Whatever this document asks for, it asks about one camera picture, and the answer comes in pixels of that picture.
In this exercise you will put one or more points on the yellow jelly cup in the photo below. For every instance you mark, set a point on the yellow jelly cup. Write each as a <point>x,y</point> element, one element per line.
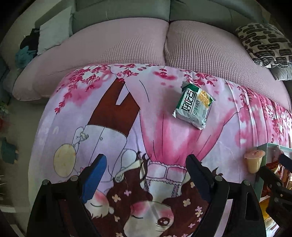
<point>253,163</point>

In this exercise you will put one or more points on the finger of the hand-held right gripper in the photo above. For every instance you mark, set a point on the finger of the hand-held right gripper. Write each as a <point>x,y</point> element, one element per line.
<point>272,182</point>
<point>286,161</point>

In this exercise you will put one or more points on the dark grey pillow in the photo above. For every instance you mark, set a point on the dark grey pillow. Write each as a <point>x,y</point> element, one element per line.
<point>282,73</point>

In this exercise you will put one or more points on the black white patterned pillow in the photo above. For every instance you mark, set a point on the black white patterned pillow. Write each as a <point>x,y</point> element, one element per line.
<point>264,43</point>

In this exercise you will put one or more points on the pink ribbed seat cover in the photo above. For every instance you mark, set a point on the pink ribbed seat cover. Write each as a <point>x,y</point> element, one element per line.
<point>114,45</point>

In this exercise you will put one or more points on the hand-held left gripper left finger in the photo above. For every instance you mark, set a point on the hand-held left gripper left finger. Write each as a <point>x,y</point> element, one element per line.
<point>94,177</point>

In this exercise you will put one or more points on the cartoon printed pink blanket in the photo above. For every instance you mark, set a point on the cartoon printed pink blanket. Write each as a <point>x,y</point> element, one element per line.
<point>159,136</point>

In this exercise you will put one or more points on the teal stool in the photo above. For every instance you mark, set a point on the teal stool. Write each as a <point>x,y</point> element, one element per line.
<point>8,150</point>

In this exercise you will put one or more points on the teal white box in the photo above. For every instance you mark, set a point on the teal white box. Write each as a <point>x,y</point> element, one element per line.
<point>271,149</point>

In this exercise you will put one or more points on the grey sofa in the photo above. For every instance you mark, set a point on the grey sofa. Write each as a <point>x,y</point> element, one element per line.
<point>127,11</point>

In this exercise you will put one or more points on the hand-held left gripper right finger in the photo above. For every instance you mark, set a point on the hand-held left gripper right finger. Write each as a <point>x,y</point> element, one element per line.
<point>198,175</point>

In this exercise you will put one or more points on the green white snack packet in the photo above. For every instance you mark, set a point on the green white snack packet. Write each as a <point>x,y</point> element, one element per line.
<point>194,107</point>

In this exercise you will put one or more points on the light grey pillow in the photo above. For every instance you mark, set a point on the light grey pillow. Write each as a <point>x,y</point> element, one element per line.
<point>54,32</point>

